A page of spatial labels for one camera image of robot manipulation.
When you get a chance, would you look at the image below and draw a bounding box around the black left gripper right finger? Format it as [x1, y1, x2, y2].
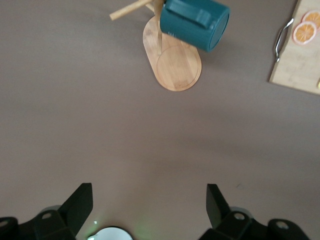
[198, 183, 310, 240]

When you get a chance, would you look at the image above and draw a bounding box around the wooden mug tree rack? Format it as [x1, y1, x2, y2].
[108, 0, 203, 92]

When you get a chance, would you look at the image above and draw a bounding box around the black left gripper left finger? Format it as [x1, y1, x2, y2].
[0, 182, 94, 240]

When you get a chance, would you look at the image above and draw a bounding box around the teal mug with yellow interior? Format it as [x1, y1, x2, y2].
[159, 0, 231, 54]

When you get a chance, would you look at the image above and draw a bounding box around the bamboo cutting board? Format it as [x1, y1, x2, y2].
[268, 0, 320, 96]

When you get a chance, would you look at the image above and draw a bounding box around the orange slice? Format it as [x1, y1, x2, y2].
[292, 20, 318, 46]
[300, 9, 320, 29]

